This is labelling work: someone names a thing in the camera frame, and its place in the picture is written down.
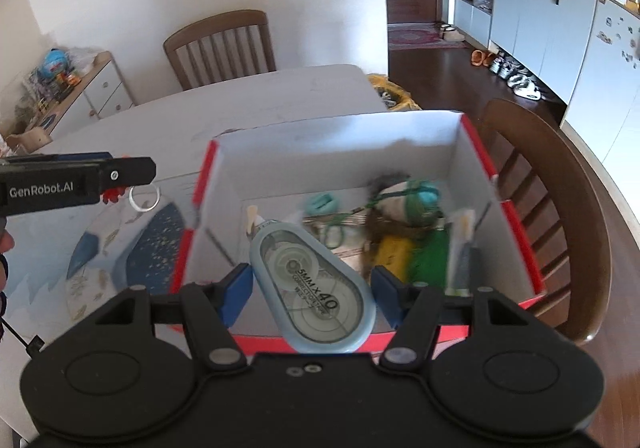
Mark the orange slippers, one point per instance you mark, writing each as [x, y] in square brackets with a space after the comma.
[480, 58]

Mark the large white wall cabinet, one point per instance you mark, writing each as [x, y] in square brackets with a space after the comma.
[540, 28]

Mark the slatted wooden chair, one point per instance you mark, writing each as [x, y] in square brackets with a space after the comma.
[220, 53]

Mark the light wooden stand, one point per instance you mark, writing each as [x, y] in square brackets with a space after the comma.
[30, 139]

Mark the blue globe toy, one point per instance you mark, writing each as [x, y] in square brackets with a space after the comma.
[55, 63]

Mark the white sideboard with wooden top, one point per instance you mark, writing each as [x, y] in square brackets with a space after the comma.
[107, 88]

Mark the grey and white packet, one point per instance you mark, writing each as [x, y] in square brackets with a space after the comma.
[461, 248]

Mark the beige slippers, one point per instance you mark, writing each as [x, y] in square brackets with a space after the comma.
[451, 32]

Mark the person's left hand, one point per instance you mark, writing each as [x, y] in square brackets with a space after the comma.
[5, 248]

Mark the small toys on sideboard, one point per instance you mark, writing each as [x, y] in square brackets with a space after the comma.
[55, 88]

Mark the clear plastic bag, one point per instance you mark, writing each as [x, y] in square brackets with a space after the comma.
[82, 60]

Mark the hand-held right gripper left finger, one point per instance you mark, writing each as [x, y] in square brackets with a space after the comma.
[237, 293]

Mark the row of shoes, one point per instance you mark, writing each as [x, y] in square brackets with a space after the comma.
[517, 77]

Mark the red cardboard shoebox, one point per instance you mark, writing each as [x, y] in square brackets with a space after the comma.
[325, 158]

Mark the small red charm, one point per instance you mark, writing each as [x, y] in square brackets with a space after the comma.
[112, 195]

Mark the yellow plastic bag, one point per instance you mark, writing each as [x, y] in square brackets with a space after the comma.
[395, 95]

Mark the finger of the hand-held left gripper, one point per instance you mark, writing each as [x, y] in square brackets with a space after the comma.
[75, 157]
[127, 173]

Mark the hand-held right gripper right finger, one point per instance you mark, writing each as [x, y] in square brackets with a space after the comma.
[387, 295]

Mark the small teal plastic object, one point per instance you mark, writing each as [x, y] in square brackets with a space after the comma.
[321, 204]

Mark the curved-back wooden chair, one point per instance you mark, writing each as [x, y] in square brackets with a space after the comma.
[575, 208]

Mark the red patterned rug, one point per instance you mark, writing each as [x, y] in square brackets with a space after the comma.
[420, 38]

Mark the small yellow box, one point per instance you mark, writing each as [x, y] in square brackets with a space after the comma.
[392, 258]

